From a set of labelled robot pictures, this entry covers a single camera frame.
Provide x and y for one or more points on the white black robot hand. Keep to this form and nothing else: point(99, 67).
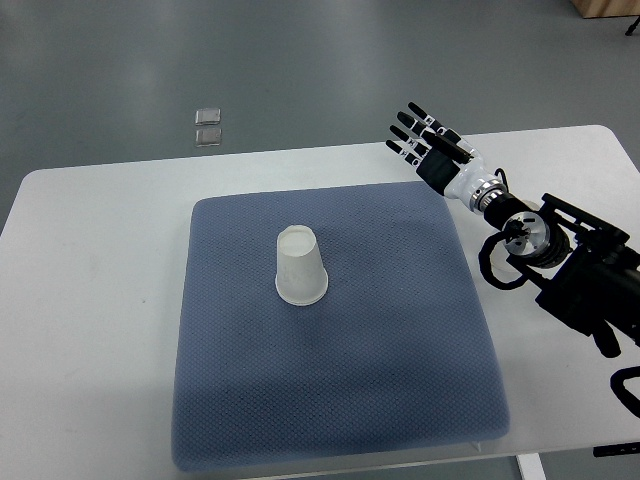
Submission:
point(438, 168)

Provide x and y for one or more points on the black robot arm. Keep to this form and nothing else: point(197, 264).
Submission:
point(587, 276)

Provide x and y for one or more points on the white paper cup on mat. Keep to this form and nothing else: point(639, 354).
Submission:
point(301, 278)

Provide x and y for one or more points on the wooden box corner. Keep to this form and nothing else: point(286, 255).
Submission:
point(592, 9)

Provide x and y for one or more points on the blue-grey textured cushion mat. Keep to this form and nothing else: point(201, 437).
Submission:
point(396, 355)

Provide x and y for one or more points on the upper metal floor plate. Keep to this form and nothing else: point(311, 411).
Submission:
point(208, 116)

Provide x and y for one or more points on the white table leg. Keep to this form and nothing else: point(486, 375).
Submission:
point(530, 467)

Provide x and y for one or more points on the black table control panel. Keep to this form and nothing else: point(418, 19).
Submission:
point(616, 450)

